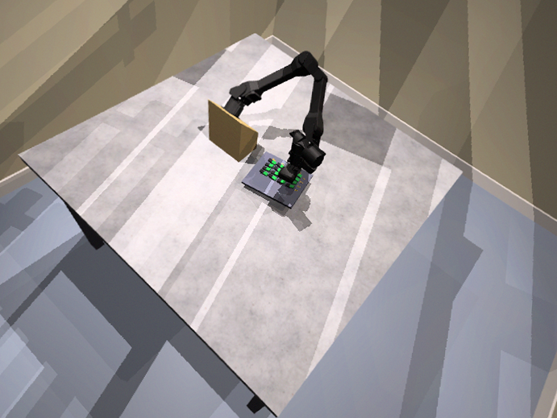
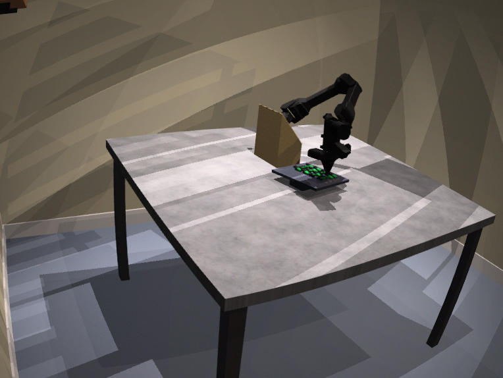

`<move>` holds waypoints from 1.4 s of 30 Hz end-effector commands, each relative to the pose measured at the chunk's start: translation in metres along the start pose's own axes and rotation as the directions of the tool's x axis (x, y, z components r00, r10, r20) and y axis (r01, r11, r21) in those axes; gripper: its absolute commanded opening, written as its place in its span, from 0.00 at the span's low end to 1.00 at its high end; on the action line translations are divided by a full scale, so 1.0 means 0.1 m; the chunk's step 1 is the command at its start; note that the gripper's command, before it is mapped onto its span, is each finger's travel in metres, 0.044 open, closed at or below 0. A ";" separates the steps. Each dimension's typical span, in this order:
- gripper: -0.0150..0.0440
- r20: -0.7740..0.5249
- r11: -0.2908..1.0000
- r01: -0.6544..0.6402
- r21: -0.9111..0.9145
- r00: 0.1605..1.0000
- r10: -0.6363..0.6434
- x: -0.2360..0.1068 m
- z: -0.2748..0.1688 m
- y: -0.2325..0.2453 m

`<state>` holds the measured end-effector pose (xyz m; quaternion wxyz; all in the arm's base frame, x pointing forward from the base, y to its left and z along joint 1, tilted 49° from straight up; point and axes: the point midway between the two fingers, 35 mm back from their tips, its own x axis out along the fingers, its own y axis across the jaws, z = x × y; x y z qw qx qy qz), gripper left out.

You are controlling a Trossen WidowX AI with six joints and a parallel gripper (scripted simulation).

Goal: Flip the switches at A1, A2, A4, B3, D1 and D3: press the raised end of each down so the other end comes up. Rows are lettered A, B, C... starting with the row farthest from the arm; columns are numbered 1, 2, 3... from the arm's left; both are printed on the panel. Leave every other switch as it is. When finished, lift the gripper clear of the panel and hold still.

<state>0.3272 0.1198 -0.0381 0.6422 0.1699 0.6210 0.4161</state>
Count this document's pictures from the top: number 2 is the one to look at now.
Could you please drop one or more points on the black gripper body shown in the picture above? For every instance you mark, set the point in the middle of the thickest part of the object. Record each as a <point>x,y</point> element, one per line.
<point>322,154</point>

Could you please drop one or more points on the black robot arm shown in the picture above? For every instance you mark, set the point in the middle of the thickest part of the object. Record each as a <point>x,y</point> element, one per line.
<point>345,112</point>

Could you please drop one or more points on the grey switch panel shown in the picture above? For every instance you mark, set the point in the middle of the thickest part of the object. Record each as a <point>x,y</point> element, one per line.
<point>306,176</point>

